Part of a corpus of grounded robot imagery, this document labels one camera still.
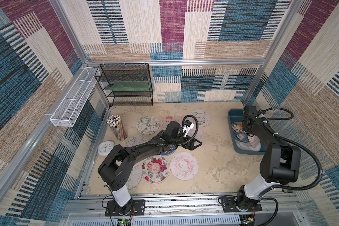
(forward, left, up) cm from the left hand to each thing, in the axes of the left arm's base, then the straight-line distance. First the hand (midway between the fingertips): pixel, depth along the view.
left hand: (198, 142), depth 81 cm
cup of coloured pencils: (+12, +49, +3) cm, 51 cm away
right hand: (+7, -38, -2) cm, 38 cm away
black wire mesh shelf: (+49, +49, +5) cm, 69 cm away
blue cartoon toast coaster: (+3, +15, -15) cm, 22 cm away
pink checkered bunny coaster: (+28, +19, -13) cm, 36 cm away
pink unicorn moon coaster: (+14, -5, -15) cm, 21 cm away
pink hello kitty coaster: (-8, +8, -15) cm, 19 cm away
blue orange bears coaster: (+18, -32, -13) cm, 39 cm away
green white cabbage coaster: (+24, +33, -15) cm, 43 cm away
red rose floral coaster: (-9, +25, -16) cm, 31 cm away
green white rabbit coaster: (+5, -35, -14) cm, 37 cm away
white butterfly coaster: (-14, +37, -15) cm, 42 cm away
